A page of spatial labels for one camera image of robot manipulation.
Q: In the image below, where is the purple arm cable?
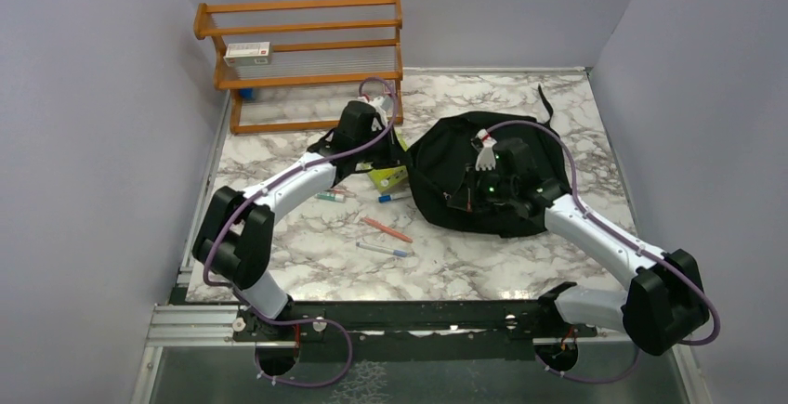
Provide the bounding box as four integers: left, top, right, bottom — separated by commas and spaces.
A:
202, 77, 401, 389
484, 120, 721, 385

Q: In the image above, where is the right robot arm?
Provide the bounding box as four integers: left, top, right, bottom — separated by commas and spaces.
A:
449, 132, 714, 356

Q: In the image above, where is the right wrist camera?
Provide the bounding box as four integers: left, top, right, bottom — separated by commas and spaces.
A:
472, 129, 497, 172

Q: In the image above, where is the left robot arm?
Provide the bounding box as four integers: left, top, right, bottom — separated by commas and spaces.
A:
191, 96, 404, 340

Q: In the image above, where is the white blue marker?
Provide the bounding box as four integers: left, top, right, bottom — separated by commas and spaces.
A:
356, 241, 410, 257

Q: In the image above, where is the white red box on shelf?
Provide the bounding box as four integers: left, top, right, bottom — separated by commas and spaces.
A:
223, 42, 270, 67

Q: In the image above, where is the blue capped marker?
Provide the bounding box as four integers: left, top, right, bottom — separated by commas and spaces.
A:
377, 191, 413, 203

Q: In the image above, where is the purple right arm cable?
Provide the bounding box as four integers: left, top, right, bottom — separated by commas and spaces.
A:
484, 120, 721, 385

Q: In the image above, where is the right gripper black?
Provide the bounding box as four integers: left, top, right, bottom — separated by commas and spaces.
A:
448, 163, 517, 212

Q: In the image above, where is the wooden shelf rack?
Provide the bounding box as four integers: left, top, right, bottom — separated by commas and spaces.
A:
193, 0, 404, 135

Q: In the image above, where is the black mounting rail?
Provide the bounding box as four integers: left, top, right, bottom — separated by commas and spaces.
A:
169, 287, 598, 362

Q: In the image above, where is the white green glue stick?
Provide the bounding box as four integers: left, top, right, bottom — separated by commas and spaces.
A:
315, 191, 346, 203

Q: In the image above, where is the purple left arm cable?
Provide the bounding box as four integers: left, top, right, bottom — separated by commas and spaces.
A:
202, 77, 401, 389

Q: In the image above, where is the black student backpack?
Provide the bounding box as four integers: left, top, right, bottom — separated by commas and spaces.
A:
406, 111, 571, 238

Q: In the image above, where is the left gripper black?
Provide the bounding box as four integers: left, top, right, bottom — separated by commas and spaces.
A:
353, 120, 411, 169

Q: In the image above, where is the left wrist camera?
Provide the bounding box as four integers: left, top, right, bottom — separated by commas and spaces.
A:
366, 95, 394, 131

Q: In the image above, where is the yellow-green treehouse book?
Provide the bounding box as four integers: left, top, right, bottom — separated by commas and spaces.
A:
359, 132, 408, 195

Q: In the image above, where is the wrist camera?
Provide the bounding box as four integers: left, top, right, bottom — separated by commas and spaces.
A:
472, 129, 497, 172
366, 95, 394, 131

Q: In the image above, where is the orange pen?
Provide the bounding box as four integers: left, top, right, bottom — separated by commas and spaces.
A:
361, 216, 414, 243

